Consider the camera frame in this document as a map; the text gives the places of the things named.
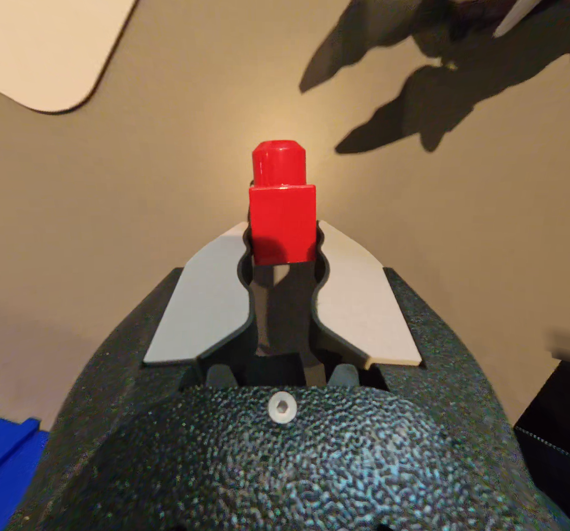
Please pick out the red mega block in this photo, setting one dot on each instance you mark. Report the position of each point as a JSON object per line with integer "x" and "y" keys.
{"x": 283, "y": 223}

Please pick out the person's navy jacket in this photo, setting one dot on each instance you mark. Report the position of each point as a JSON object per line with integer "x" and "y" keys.
{"x": 547, "y": 433}

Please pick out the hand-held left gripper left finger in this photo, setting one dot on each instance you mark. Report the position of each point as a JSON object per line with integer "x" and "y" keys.
{"x": 200, "y": 312}

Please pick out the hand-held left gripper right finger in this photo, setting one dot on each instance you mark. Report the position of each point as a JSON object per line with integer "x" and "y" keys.
{"x": 365, "y": 312}

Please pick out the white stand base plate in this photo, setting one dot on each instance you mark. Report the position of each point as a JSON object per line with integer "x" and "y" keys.
{"x": 58, "y": 27}

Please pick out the blue plastic bin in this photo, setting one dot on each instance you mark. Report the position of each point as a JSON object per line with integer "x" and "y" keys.
{"x": 18, "y": 459}

